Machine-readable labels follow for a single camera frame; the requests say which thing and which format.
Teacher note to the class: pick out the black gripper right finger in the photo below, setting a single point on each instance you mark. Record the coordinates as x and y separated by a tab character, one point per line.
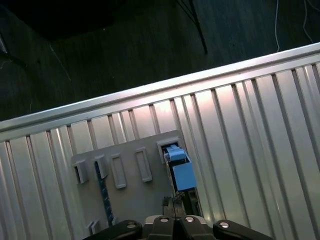
190	228

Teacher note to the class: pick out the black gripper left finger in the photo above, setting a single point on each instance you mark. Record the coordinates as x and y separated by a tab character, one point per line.
160	228

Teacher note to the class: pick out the hard disk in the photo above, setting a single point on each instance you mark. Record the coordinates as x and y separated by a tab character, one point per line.
183	175

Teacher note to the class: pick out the grey parts rack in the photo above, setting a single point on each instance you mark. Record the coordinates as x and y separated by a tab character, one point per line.
135	195

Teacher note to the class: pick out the blue green RAM stick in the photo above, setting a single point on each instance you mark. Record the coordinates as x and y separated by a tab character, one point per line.
105	197

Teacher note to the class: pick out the black desk leg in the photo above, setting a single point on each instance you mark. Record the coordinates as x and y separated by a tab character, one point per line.
200	32

